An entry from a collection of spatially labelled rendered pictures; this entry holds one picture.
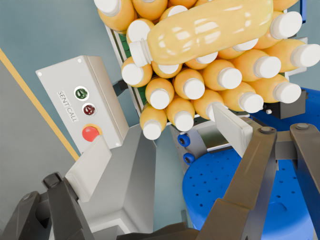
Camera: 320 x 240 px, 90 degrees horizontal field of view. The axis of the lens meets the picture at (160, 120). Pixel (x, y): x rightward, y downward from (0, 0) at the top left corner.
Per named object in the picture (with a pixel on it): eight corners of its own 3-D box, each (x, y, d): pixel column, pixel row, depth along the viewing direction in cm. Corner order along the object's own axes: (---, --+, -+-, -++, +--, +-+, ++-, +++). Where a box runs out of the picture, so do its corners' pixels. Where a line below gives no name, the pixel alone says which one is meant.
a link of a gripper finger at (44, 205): (66, 216, 12) (30, 225, 12) (93, 170, 16) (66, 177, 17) (55, 201, 11) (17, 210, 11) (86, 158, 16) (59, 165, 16)
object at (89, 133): (88, 141, 36) (85, 144, 35) (81, 127, 35) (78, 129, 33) (103, 137, 35) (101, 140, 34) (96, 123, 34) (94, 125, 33)
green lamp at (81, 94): (79, 100, 32) (76, 101, 31) (74, 89, 32) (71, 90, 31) (89, 96, 32) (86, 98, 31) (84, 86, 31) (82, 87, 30)
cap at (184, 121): (187, 108, 35) (188, 111, 33) (195, 123, 36) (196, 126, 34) (171, 116, 35) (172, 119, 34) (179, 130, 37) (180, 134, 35)
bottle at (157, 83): (146, 93, 52) (140, 110, 35) (151, 71, 50) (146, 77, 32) (167, 97, 53) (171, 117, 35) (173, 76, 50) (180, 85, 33)
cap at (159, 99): (148, 104, 34) (148, 106, 33) (152, 86, 33) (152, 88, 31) (166, 108, 35) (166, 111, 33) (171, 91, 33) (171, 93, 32)
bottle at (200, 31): (255, -27, 23) (132, 19, 25) (283, -3, 19) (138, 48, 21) (244, 21, 29) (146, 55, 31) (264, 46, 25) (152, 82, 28)
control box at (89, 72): (97, 137, 47) (81, 157, 37) (63, 68, 40) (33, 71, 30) (129, 128, 46) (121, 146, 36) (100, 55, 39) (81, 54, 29)
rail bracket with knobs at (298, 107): (253, 111, 54) (273, 122, 45) (251, 90, 52) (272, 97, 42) (283, 103, 53) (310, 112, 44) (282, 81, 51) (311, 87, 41)
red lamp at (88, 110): (87, 115, 34) (85, 117, 32) (82, 105, 33) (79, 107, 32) (96, 113, 33) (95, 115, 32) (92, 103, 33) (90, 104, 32)
